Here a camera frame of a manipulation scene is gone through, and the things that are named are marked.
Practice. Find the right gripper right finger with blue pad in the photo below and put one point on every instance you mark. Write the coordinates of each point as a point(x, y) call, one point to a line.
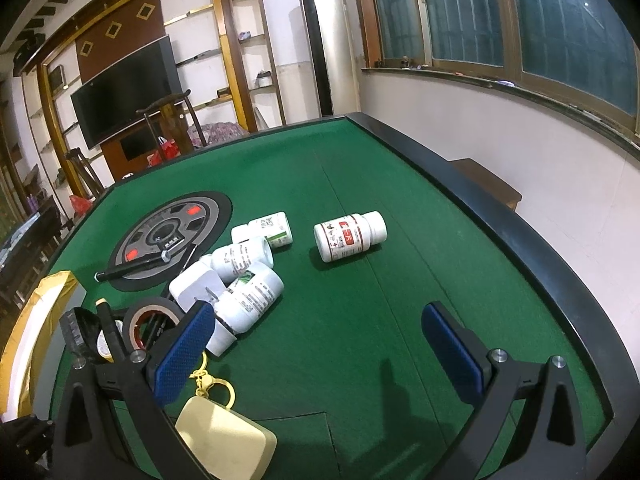
point(548, 441)

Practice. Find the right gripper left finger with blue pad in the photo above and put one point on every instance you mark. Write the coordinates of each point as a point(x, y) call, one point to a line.
point(89, 442)

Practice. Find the white bottle plant picture label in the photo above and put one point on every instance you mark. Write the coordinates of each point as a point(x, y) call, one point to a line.
point(246, 300)

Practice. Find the black marker pen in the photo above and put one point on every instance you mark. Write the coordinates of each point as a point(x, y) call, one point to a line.
point(138, 264)

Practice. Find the black tape roll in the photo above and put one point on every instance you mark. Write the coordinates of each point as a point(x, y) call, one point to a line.
point(141, 312)

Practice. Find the white power adapter plug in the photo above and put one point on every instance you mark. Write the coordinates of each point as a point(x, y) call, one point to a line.
point(199, 282)

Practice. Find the cream yellow case with keyring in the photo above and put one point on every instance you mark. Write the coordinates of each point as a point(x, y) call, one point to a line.
point(229, 445)

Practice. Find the middle white pill bottle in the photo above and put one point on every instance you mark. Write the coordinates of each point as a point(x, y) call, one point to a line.
point(232, 260)

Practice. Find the gold rimmed white tray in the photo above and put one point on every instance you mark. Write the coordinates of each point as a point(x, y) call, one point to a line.
point(30, 361)

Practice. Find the green label white pill bottle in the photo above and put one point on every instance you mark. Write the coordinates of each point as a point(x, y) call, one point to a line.
point(273, 227)

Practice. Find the brown wooden stool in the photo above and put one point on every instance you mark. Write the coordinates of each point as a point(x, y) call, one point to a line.
point(488, 181)

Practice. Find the red label white pill bottle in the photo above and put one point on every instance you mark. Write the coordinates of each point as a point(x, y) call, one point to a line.
point(349, 235)

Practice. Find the red plastic bag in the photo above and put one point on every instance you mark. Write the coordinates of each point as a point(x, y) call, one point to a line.
point(168, 150)

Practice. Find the dark wooden chair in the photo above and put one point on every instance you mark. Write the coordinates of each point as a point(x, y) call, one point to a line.
point(170, 108)

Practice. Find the black flat screen television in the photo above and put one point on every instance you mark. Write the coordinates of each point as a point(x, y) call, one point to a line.
point(107, 103)

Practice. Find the window with green glass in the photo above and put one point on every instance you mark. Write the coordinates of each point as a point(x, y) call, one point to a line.
point(574, 55)

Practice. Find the silver tower air conditioner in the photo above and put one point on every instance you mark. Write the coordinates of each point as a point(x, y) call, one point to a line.
point(332, 56)

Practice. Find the wooden wall shelf unit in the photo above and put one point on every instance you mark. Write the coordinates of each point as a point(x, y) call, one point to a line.
point(223, 55)

